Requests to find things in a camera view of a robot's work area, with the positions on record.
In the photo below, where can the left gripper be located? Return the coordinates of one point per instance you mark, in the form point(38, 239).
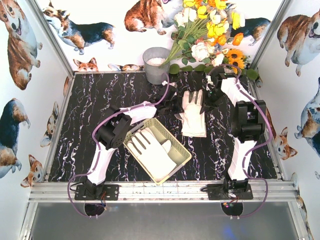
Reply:
point(171, 104)

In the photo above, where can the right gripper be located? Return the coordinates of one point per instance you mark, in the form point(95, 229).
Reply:
point(208, 102)

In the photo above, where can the white glove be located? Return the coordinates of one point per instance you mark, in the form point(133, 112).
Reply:
point(194, 126)
point(152, 154)
point(192, 103)

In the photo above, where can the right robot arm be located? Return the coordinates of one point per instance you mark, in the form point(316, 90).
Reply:
point(247, 124)

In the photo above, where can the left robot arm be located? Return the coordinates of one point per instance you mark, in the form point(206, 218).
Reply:
point(110, 134)

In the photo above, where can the pale green storage basket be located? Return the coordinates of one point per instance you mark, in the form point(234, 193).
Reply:
point(178, 153)

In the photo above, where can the sunflower pot white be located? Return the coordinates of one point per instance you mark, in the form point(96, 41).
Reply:
point(236, 58)

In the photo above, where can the grey bucket with gravel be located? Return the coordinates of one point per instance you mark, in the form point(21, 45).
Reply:
point(156, 64)

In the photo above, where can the artificial flower bouquet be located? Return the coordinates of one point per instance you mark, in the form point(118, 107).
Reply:
point(203, 28)

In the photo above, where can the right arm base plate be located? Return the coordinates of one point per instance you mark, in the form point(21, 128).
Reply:
point(228, 192)

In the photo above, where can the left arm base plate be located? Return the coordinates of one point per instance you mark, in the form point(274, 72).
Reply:
point(108, 192)

